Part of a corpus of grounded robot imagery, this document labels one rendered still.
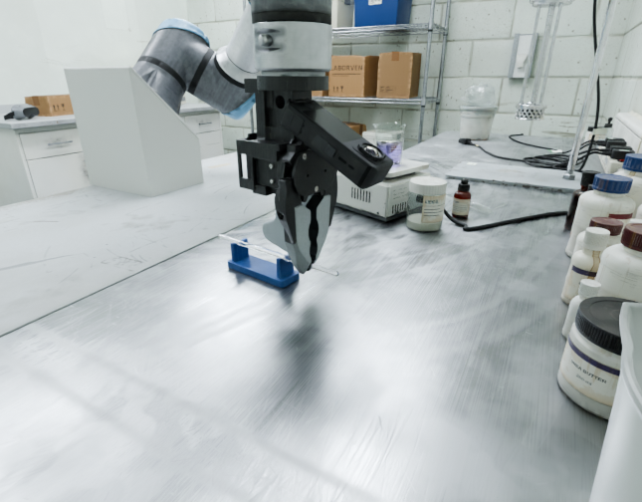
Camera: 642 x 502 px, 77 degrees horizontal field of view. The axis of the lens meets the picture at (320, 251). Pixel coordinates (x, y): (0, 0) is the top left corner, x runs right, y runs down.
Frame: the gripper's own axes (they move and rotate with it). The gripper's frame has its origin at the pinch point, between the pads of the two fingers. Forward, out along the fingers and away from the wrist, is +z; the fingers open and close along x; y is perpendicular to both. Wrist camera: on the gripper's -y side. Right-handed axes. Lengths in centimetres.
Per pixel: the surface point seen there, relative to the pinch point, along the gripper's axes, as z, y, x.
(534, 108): -13, -7, -74
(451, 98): -4, 82, -270
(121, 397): 3.6, 1.4, 22.8
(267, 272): 2.7, 6.1, 0.9
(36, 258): 4.0, 36.7, 15.7
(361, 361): 3.5, -11.7, 7.4
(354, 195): 0.2, 11.2, -27.6
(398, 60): -27, 106, -230
